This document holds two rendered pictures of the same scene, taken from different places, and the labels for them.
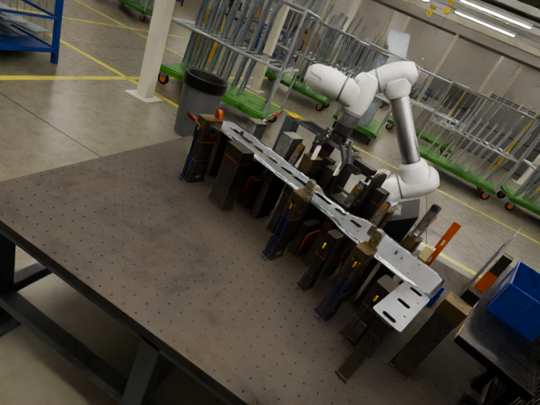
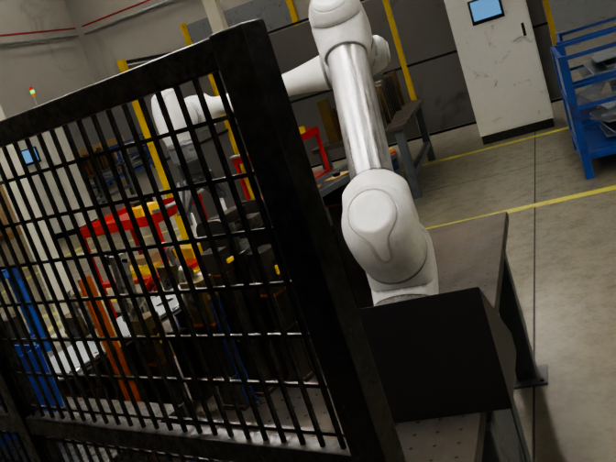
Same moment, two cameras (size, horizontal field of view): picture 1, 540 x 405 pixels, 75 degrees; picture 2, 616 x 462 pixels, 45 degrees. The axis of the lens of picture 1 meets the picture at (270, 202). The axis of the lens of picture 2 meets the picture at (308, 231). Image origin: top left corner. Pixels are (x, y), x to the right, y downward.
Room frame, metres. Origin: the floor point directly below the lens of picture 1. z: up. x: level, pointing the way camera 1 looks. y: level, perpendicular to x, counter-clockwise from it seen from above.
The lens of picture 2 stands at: (2.10, -2.29, 1.51)
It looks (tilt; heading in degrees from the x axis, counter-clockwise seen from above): 13 degrees down; 98
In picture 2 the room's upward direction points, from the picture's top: 18 degrees counter-clockwise
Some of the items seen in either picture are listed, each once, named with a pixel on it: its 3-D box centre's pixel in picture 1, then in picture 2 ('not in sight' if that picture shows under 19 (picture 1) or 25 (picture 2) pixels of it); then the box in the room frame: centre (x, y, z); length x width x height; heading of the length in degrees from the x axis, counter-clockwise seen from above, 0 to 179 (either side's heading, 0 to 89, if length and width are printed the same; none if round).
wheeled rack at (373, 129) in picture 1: (374, 95); not in sight; (8.38, -1.14, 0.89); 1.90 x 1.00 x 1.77; 168
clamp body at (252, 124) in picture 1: (249, 149); not in sight; (1.99, 0.25, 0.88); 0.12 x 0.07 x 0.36; 147
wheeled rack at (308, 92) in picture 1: (307, 60); not in sight; (9.20, 0.62, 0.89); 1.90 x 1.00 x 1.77; 80
